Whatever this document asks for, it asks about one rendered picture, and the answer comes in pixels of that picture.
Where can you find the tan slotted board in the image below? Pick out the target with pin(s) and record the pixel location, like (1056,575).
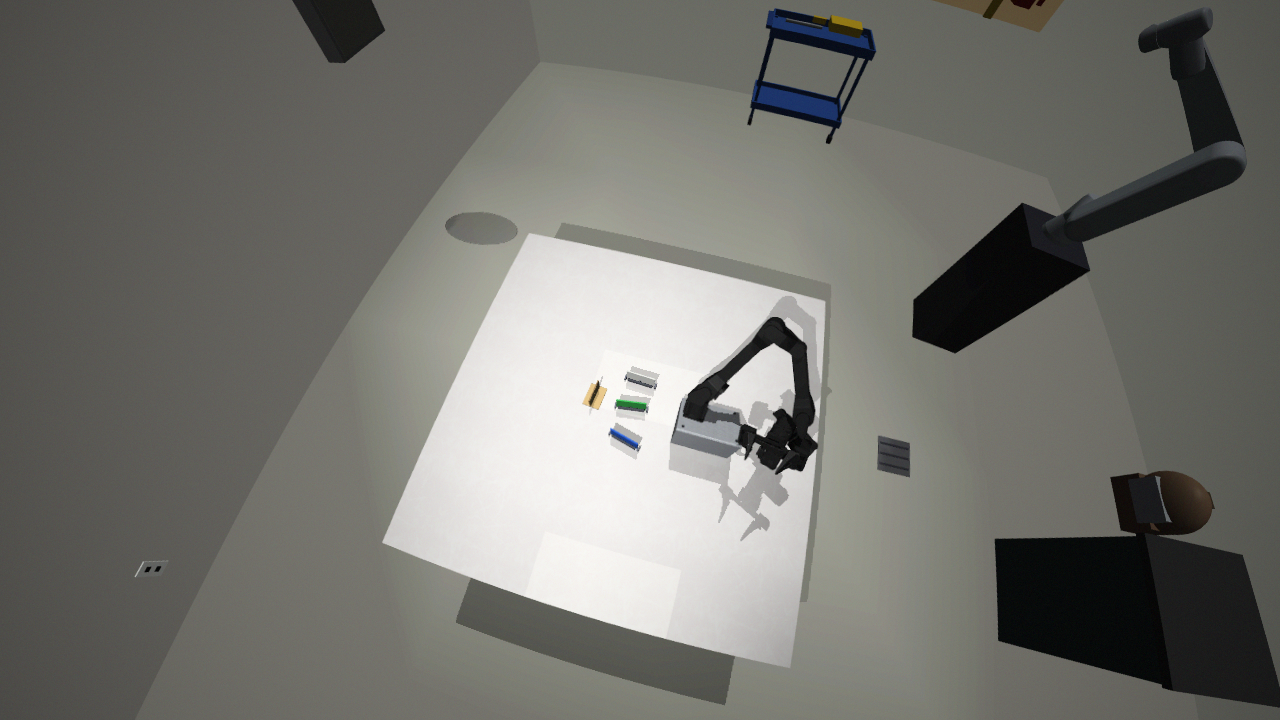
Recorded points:
(594,396)

